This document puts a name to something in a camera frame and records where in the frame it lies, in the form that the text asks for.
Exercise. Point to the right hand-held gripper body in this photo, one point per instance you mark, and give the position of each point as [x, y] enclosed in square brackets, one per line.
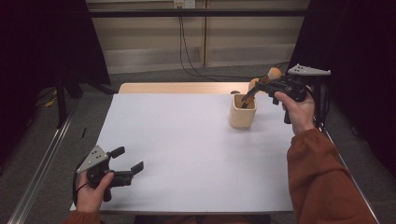
[292, 87]

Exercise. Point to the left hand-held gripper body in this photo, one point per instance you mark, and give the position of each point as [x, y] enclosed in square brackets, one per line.
[95, 158]

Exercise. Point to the small makeup brush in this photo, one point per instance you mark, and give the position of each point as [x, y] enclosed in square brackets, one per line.
[274, 74]

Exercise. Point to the large makeup brush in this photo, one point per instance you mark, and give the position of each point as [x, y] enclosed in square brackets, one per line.
[253, 84]

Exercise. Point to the cream square cup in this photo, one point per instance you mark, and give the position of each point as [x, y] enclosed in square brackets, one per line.
[241, 119]

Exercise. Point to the person's right hand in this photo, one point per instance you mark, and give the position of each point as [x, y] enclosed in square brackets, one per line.
[302, 115]

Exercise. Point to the person's left hand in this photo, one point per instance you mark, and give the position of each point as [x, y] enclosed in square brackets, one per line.
[88, 199]

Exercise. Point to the small black floor item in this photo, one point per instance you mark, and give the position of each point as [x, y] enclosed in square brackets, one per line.
[83, 132]

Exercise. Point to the black stand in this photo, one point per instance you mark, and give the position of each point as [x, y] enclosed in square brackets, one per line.
[60, 105]
[317, 112]

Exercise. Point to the black curtain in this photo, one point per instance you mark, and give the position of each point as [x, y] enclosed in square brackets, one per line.
[358, 62]
[37, 46]

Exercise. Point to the yellow floor tape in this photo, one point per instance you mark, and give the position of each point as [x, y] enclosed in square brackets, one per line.
[49, 103]

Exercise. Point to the black horizontal bar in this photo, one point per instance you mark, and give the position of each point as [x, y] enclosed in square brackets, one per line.
[140, 13]

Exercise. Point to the metal floor rail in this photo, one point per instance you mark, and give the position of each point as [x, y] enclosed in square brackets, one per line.
[40, 174]
[352, 178]

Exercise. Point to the white wall socket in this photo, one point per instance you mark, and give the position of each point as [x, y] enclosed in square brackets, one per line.
[184, 3]

